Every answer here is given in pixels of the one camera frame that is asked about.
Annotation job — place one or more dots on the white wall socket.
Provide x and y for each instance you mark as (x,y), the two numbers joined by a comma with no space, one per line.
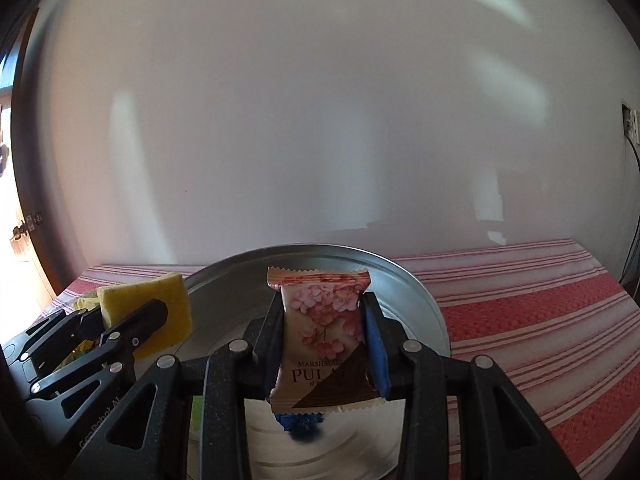
(634,125)

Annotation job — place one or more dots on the dark blue crumpled wrapper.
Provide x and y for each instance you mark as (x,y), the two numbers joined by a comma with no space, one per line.
(300,422)

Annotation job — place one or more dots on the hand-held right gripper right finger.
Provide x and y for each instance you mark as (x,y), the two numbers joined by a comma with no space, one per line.
(375,352)

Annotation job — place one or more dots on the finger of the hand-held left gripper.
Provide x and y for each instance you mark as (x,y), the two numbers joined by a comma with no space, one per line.
(140,317)
(67,321)

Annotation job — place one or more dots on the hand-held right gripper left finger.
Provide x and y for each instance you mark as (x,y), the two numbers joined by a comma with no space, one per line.
(272,345)

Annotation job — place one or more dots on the yellow green snack packet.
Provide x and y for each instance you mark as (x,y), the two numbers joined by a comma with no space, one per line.
(86,303)

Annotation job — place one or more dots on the yellow cake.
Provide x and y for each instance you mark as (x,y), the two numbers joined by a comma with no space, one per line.
(150,290)

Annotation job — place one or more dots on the brown wooden door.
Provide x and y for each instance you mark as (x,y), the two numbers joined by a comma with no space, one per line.
(42,280)

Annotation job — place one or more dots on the metal door latch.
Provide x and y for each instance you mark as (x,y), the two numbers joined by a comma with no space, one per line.
(35,219)

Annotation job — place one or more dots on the pink floral snack packet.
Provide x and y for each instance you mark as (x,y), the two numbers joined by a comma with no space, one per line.
(320,320)

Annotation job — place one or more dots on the round metal tin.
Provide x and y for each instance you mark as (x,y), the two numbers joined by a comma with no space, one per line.
(325,258)

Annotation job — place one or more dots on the light green snack packet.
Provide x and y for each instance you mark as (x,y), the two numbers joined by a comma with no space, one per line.
(197,415)

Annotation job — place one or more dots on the red striped tablecloth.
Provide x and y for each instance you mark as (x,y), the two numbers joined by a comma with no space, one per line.
(525,310)

